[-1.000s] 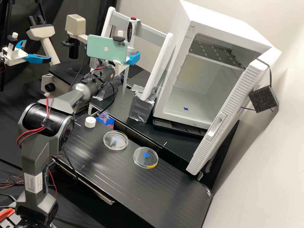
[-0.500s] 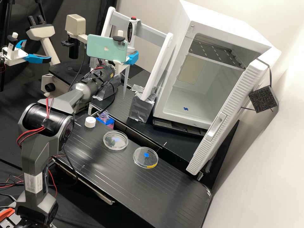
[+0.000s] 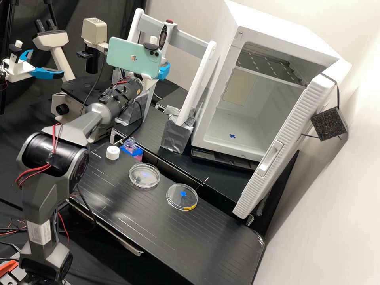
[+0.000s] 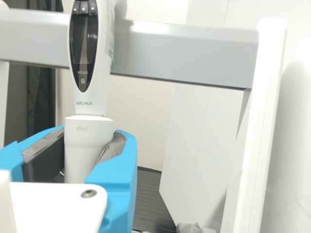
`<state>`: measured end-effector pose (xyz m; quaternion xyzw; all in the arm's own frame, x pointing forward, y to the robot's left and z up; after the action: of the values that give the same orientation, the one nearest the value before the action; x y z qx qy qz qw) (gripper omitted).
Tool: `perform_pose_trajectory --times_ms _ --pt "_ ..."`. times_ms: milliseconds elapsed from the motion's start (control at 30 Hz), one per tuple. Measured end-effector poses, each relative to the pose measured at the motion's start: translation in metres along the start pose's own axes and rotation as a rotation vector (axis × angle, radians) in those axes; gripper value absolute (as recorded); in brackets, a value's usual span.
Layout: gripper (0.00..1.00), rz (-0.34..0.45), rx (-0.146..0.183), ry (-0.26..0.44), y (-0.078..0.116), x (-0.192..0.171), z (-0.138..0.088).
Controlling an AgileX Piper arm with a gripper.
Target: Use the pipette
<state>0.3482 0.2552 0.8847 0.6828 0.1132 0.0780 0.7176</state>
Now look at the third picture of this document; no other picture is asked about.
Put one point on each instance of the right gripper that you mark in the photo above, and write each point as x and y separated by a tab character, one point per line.
150	81

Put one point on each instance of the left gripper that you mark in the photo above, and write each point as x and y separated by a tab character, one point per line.
17	70

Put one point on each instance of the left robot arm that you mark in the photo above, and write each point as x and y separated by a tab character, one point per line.
2	77

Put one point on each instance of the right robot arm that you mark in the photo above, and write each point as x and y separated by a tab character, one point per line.
38	190

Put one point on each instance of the pipette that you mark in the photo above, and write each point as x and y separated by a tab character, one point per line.
164	35

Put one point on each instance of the left phone holder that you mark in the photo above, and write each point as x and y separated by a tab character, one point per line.
18	44

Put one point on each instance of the black platform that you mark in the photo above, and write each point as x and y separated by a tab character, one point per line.
178	237
178	166
173	98

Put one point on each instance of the cream microscope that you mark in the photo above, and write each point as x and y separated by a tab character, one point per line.
93	29

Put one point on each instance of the small bottle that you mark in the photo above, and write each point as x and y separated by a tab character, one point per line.
130	144

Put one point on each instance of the blue bottle holder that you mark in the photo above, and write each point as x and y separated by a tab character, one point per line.
137	153

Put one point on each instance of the white cap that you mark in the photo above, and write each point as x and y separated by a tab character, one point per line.
112	152

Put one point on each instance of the white incubator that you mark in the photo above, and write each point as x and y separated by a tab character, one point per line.
252	118

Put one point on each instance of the petri dish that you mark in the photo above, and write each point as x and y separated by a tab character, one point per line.
144	175

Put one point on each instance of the petri dish lid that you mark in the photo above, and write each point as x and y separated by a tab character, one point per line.
182	197

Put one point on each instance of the incubator door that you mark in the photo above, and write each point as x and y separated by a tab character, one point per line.
282	148

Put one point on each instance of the right wrist camera phone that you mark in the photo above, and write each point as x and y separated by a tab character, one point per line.
130	56

